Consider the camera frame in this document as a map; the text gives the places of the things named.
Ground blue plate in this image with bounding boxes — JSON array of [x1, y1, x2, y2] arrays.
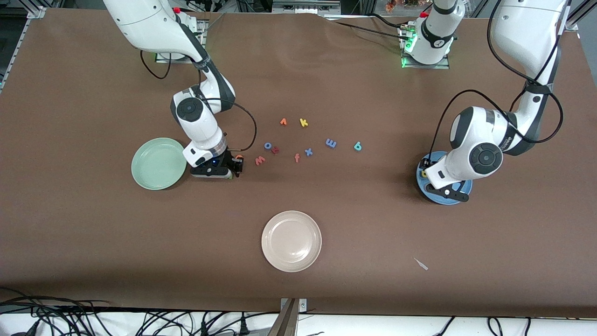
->
[[416, 151, 473, 205]]

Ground green plate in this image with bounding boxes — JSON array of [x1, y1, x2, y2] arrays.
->
[[131, 137, 188, 191]]

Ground beige plate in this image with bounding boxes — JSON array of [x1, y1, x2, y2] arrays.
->
[[261, 210, 323, 273]]

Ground brown table cover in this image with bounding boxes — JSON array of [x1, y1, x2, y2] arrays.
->
[[0, 7, 597, 320]]

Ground grey equipment box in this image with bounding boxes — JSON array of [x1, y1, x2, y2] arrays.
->
[[272, 0, 342, 14]]

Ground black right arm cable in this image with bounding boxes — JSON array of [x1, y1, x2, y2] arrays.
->
[[140, 49, 257, 152]]

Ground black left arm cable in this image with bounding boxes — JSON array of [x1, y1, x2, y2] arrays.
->
[[428, 0, 565, 161]]

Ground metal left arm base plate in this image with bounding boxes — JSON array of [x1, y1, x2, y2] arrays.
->
[[400, 26, 451, 70]]

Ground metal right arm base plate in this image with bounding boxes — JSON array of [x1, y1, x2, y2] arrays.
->
[[155, 19, 207, 64]]

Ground black cable to arm base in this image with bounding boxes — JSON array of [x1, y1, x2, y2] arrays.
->
[[322, 13, 411, 40]]

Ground black cable loops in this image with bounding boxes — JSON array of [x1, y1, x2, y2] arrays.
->
[[434, 316, 532, 336]]

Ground metal post bracket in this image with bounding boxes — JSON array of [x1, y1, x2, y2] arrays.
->
[[267, 298, 308, 336]]

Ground tangled black cable bundle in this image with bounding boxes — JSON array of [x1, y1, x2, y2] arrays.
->
[[0, 287, 280, 336]]

